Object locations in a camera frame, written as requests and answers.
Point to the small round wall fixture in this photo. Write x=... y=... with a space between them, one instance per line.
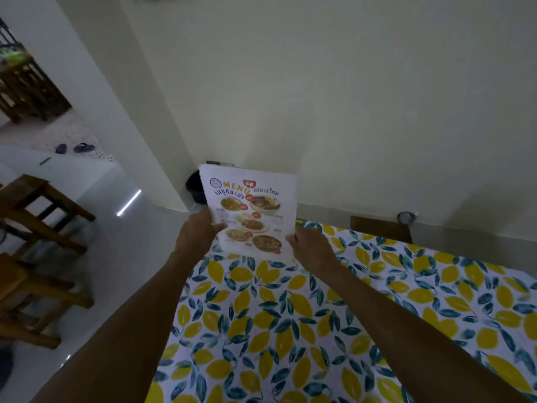
x=407 y=217

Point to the person's left thumb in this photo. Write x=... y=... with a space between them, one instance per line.
x=220 y=227

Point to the wooden chair backrest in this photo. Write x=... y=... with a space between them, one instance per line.
x=379 y=228

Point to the wooden bench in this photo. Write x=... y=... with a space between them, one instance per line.
x=25 y=86

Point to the person's right forearm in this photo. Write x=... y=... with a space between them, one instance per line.
x=415 y=339

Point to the lemon print tablecloth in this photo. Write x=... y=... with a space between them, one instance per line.
x=327 y=323

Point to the dark sandal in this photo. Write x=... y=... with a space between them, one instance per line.
x=83 y=147
x=61 y=148

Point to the white food menu sheet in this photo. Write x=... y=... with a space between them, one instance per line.
x=251 y=205

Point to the wooden chair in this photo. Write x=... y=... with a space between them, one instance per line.
x=29 y=297
x=37 y=209

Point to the person's right hand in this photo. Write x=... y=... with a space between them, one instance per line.
x=312 y=247

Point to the black round bin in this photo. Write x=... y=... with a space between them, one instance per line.
x=195 y=186

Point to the person's left hand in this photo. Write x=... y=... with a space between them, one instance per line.
x=195 y=234

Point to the person's left forearm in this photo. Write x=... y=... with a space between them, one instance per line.
x=126 y=331

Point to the person's right thumb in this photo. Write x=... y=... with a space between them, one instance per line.
x=291 y=240

